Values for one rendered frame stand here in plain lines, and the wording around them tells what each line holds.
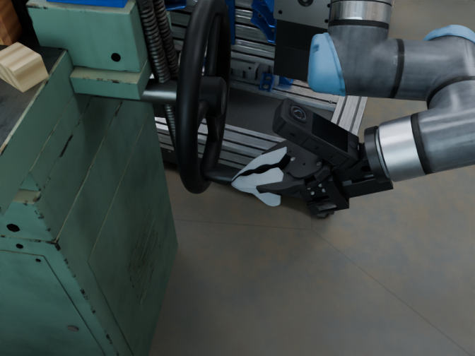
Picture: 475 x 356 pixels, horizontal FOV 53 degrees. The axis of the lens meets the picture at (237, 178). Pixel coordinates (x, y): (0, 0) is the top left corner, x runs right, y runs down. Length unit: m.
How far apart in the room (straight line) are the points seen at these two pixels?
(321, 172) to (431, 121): 0.14
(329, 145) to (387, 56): 0.13
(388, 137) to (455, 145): 0.07
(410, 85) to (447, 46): 0.06
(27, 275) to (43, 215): 0.19
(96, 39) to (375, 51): 0.35
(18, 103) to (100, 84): 0.12
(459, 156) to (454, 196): 1.19
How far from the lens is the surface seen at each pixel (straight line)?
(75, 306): 0.89
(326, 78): 0.61
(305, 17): 1.10
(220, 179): 0.69
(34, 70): 0.63
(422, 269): 1.55
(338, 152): 0.58
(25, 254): 0.76
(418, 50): 0.63
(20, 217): 0.68
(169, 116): 0.76
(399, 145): 0.57
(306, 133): 0.56
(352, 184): 0.63
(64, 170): 0.70
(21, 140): 0.59
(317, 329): 1.39
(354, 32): 0.61
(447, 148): 0.57
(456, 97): 0.59
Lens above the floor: 1.27
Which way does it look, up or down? 50 degrees down
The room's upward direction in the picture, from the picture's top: straight up
